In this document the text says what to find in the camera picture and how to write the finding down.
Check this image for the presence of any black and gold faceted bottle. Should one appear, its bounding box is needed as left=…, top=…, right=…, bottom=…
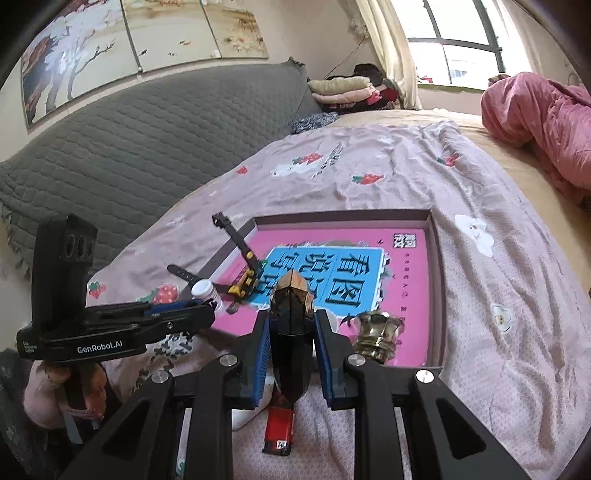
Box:
left=269, top=270, right=317, bottom=409

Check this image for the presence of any black garment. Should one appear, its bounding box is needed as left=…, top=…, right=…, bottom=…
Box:
left=353, top=64, right=386, bottom=87

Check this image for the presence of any strawberry printed bed sheet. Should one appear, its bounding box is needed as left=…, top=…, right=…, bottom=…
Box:
left=85, top=120, right=591, bottom=480

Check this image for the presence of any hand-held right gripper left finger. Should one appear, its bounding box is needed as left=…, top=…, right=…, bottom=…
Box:
left=60, top=310, right=272, bottom=480

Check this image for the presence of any blue floral cloth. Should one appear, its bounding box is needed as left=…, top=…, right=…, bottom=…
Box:
left=291, top=111, right=340, bottom=136

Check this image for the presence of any white plastic object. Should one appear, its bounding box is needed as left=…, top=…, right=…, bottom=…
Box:
left=231, top=401, right=271, bottom=432

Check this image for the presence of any pink book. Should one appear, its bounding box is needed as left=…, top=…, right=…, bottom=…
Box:
left=215, top=228, right=432, bottom=367

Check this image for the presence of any pink folded blanket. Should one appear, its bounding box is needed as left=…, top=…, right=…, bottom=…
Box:
left=311, top=88, right=382, bottom=110

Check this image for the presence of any red lighter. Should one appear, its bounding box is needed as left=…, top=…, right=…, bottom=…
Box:
left=262, top=401, right=296, bottom=457

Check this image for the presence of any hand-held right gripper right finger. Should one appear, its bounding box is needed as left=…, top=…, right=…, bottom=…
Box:
left=313, top=308, right=532, bottom=480

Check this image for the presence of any cream curtain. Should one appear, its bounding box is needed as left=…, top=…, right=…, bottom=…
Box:
left=353, top=0, right=423, bottom=110

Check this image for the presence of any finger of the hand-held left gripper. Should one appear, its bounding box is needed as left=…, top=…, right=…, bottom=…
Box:
left=85, top=300, right=206, bottom=324
left=134, top=305, right=218, bottom=344

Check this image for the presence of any pink quilt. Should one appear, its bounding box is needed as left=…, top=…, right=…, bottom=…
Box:
left=480, top=71, right=591, bottom=208

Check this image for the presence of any cream folded blanket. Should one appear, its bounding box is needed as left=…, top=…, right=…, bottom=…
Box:
left=307, top=76, right=372, bottom=96

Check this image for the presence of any wall painting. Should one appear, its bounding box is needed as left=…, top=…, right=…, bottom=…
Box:
left=21, top=0, right=271, bottom=127

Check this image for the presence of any window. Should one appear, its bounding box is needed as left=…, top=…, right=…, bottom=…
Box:
left=406, top=0, right=532, bottom=88

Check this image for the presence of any yellow and black wristwatch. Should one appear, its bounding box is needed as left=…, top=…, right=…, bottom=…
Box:
left=167, top=211, right=266, bottom=315

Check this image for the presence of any person's left forearm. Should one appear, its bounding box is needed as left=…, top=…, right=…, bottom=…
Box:
left=23, top=364, right=75, bottom=430

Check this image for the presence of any dark patterned cloth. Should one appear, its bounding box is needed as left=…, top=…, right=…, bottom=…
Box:
left=0, top=348, right=70, bottom=480

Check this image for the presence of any shallow purple cardboard box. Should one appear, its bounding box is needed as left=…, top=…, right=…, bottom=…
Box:
left=203, top=209, right=446, bottom=370

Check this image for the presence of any grey quilted headboard cover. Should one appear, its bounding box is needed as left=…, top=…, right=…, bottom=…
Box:
left=0, top=60, right=324, bottom=282

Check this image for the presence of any small white bottle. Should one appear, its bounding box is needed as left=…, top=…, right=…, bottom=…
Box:
left=191, top=279, right=223, bottom=313

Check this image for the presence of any brass goblet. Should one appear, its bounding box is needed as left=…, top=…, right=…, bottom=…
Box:
left=353, top=311, right=406, bottom=365

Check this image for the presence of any thin wall cable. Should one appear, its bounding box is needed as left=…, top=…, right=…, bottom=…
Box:
left=323, top=34, right=368, bottom=80

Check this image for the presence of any person's left hand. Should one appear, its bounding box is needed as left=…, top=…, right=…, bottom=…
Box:
left=44, top=360, right=112, bottom=418

